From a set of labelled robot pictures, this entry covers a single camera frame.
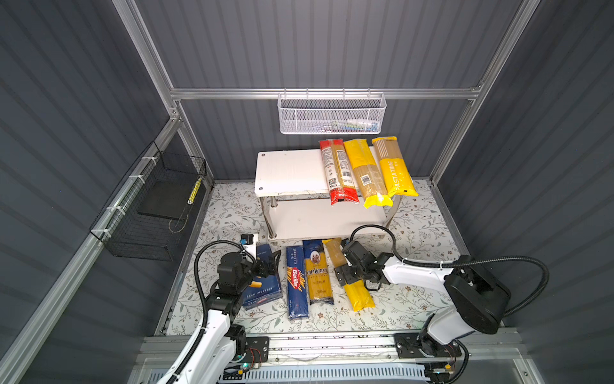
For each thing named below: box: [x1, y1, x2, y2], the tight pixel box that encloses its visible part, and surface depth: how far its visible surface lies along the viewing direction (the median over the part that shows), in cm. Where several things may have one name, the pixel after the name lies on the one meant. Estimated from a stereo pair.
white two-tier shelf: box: [254, 149, 403, 240], surface depth 83 cm
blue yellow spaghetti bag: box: [302, 239, 335, 306], surface depth 89 cm
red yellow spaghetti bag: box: [318, 138, 360, 206], surface depth 74 cm
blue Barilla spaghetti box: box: [286, 245, 309, 320], surface depth 86 cm
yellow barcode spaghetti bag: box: [342, 138, 394, 209], surface depth 73 cm
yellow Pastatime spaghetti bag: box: [371, 136, 419, 198], surface depth 77 cm
